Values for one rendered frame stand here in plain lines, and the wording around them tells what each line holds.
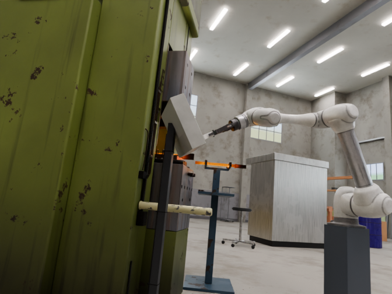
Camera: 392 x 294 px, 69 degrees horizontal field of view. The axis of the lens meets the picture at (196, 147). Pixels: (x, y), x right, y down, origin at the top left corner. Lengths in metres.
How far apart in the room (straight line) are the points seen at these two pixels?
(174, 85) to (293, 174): 4.34
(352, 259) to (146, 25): 2.04
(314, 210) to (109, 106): 5.17
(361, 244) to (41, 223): 2.02
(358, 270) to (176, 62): 1.88
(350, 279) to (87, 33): 2.33
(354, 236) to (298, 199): 3.95
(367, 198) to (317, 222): 4.38
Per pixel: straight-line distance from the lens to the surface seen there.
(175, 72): 2.17
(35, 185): 1.96
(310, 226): 6.33
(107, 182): 1.82
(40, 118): 2.04
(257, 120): 1.71
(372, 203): 2.09
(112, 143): 1.84
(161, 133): 2.46
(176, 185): 1.95
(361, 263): 2.29
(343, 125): 2.02
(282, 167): 5.92
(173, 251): 1.97
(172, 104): 1.43
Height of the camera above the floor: 0.66
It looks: 11 degrees up
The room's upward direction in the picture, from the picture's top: 5 degrees clockwise
